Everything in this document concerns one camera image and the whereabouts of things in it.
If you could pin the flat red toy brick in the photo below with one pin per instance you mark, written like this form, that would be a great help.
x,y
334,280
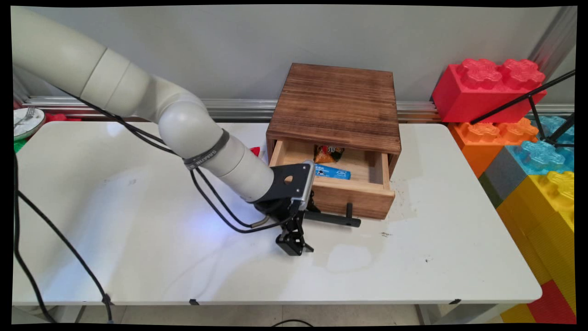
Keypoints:
x,y
553,305

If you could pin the red snack packet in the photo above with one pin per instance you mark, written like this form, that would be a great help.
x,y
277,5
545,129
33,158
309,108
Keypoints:
x,y
255,151

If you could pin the black tripod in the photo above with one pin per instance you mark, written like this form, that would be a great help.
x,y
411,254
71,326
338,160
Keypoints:
x,y
528,99

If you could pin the white plate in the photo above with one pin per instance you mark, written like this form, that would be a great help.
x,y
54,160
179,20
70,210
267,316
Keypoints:
x,y
28,125

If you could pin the big yellow toy brick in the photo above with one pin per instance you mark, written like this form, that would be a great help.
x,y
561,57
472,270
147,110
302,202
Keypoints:
x,y
542,220

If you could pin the blue snack packet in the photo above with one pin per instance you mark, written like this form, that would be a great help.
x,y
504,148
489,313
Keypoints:
x,y
335,173

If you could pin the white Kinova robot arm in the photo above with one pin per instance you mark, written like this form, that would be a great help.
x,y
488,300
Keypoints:
x,y
138,92

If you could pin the big light blue toy brick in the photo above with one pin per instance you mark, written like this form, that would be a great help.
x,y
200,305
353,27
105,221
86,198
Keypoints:
x,y
535,156
553,126

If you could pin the dark wooden drawer cabinet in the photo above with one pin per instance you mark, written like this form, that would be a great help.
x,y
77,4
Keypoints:
x,y
335,105

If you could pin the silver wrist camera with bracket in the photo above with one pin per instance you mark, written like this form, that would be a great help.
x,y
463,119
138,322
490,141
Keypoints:
x,y
294,184

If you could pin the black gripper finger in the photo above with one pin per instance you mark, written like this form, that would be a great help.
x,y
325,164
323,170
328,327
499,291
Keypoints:
x,y
312,202
294,241

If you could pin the orange black chip packet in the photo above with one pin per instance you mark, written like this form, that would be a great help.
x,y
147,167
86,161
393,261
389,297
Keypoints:
x,y
327,154

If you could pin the big red toy brick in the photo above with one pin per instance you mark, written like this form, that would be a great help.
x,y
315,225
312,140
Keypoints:
x,y
482,92

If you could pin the small yellow toy brick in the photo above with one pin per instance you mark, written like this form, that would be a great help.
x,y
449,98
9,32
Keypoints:
x,y
517,315

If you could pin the green object beside plate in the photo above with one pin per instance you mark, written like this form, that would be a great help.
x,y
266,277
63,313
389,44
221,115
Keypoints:
x,y
19,146

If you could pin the slanted aluminium profile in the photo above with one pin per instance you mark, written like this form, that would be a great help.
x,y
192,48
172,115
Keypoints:
x,y
553,39

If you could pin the horizontal aluminium rail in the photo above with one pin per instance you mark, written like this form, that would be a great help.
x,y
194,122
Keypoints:
x,y
239,108

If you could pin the red object behind table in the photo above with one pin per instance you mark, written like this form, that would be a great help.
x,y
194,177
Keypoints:
x,y
62,117

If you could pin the silver fork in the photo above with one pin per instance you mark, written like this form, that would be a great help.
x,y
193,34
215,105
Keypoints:
x,y
25,117

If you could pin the big orange toy brick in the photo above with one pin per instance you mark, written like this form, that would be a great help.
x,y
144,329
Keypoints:
x,y
487,140

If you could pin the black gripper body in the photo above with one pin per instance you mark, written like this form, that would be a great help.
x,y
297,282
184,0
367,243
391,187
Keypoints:
x,y
278,210

